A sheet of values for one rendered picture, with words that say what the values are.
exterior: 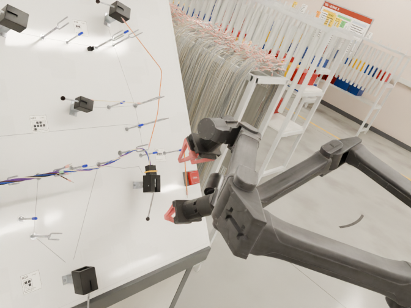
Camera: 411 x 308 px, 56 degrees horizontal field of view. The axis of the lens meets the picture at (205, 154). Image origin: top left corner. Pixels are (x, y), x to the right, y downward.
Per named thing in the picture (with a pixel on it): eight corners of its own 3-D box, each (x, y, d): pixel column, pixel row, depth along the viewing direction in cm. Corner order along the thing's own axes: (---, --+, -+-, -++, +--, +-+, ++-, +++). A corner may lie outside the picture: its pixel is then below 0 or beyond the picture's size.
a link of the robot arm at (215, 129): (247, 158, 106) (261, 131, 103) (224, 162, 97) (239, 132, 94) (215, 137, 112) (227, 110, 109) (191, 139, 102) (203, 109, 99)
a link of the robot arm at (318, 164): (348, 146, 117) (338, 170, 125) (333, 135, 120) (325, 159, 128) (235, 211, 100) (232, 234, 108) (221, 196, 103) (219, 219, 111)
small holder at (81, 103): (53, 93, 111) (66, 87, 107) (81, 103, 118) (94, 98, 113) (51, 108, 110) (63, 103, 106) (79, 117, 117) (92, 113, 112)
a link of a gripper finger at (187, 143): (169, 150, 114) (189, 132, 110) (186, 153, 120) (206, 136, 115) (176, 170, 112) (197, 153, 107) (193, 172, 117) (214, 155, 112)
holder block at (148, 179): (142, 192, 125) (150, 191, 122) (142, 175, 126) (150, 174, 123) (152, 192, 128) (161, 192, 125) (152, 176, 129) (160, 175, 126)
